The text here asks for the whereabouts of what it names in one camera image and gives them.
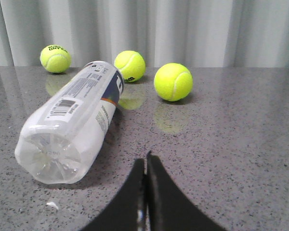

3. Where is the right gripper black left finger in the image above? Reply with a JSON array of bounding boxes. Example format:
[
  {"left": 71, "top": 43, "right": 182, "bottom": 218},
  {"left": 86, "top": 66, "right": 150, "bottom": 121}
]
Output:
[{"left": 82, "top": 159, "right": 145, "bottom": 231}]

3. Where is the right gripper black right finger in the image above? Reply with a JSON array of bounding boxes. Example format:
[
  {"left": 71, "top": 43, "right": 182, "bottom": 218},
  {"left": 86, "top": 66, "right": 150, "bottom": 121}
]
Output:
[{"left": 147, "top": 152, "right": 225, "bottom": 231}]

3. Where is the clear plastic tennis ball can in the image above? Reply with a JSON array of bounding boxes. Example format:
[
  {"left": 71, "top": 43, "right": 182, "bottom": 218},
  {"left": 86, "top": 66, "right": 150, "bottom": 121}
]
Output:
[{"left": 15, "top": 61, "right": 124, "bottom": 184}]

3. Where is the yellow Wilson tennis ball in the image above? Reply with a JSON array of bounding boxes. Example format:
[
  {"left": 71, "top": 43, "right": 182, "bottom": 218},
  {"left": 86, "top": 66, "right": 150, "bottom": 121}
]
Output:
[{"left": 154, "top": 63, "right": 193, "bottom": 102}]

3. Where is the yellow tennis ball centre back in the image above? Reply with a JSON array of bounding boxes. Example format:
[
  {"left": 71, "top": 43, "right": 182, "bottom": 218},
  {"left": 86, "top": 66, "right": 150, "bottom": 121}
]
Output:
[{"left": 114, "top": 51, "right": 146, "bottom": 83}]

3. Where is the yellow tennis ball far left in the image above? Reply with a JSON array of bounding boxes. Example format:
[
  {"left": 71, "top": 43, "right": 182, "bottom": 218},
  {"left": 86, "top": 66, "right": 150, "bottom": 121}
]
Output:
[{"left": 39, "top": 44, "right": 71, "bottom": 73}]

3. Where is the white pleated curtain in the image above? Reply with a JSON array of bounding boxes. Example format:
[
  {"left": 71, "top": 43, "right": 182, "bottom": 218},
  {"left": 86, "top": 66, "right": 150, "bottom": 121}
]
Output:
[{"left": 0, "top": 0, "right": 289, "bottom": 67}]

